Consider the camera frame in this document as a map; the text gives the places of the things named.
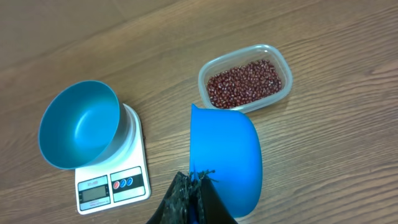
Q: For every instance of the clear plastic food container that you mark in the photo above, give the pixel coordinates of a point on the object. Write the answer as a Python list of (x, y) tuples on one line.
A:
[(242, 57)]

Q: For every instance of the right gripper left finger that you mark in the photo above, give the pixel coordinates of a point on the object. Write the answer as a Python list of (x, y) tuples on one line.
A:
[(174, 207)]

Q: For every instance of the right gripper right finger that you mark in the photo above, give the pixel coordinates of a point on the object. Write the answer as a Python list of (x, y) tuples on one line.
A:
[(209, 207)]

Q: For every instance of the teal round bowl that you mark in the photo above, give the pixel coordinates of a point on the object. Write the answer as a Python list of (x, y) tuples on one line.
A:
[(83, 125)]

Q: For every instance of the red adzuki beans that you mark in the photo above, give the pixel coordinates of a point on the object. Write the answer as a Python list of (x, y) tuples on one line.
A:
[(243, 84)]

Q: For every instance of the white digital kitchen scale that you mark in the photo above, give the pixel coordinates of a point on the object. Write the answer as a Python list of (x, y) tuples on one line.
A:
[(119, 180)]

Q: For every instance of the blue plastic measuring scoop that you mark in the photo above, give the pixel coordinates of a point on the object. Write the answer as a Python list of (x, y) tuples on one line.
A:
[(225, 142)]

